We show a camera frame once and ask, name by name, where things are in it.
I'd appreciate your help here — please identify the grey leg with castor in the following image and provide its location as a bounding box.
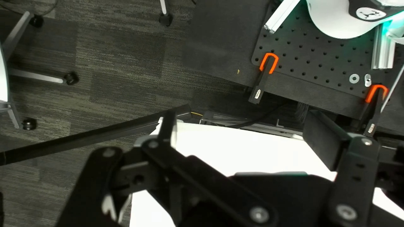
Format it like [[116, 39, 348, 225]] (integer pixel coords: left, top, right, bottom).
[[159, 0, 174, 27]]

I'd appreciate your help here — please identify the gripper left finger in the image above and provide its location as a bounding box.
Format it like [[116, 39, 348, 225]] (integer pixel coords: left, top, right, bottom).
[[56, 110, 279, 227]]

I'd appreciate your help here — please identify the black cable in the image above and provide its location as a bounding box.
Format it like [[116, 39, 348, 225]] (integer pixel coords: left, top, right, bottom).
[[226, 102, 286, 129]]

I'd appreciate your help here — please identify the black metal bar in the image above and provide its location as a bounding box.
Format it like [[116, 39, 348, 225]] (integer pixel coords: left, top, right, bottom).
[[0, 104, 192, 166]]

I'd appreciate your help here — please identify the aluminium profile bar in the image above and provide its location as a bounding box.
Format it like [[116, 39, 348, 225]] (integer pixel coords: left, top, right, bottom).
[[264, 0, 301, 34], [371, 24, 397, 70]]

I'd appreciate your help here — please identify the office chair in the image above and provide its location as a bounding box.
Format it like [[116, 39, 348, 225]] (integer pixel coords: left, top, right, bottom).
[[0, 11, 80, 131]]

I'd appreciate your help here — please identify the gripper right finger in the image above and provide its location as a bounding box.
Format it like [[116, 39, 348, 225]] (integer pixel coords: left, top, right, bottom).
[[302, 110, 404, 227]]

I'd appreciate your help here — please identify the orange and black clamp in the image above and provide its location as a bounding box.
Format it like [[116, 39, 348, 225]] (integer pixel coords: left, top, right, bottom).
[[358, 84, 389, 138], [248, 52, 280, 105]]

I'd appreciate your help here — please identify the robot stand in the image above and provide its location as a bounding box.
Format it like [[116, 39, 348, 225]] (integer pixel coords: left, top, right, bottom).
[[183, 0, 404, 139]]

